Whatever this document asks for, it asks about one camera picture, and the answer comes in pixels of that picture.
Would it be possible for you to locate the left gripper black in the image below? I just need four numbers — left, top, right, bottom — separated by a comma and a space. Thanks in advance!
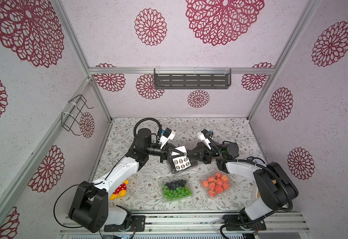
146, 143, 185, 163

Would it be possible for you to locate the white sticker label sheet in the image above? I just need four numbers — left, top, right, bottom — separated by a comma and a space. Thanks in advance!
171, 157, 192, 171

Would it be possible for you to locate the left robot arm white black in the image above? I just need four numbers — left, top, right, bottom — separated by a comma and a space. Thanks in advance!
68, 128, 187, 233

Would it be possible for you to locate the blackberry clamshell box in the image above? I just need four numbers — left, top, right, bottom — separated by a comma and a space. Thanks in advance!
167, 155, 198, 174

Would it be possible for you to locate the green grape blueberry clamshell box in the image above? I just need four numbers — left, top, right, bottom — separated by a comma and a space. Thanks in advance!
159, 176, 194, 203

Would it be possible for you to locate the black alarm clock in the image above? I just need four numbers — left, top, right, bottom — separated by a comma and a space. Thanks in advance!
247, 156, 266, 165

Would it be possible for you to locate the yellow red plush toy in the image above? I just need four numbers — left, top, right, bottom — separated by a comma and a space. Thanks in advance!
109, 180, 129, 201

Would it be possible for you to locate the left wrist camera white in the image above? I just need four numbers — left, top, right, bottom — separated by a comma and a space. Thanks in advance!
159, 128, 176, 149

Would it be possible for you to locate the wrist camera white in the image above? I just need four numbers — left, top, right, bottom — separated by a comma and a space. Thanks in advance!
159, 128, 176, 149
196, 129, 213, 150

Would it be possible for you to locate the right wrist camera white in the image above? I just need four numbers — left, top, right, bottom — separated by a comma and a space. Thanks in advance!
196, 129, 213, 150

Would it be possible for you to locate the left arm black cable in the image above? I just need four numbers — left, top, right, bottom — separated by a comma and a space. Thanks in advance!
133, 118, 163, 141

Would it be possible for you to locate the grey wall shelf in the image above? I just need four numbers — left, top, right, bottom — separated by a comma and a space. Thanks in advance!
153, 68, 231, 90

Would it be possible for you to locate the black wire wall rack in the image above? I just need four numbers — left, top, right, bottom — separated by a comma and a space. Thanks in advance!
61, 94, 94, 136

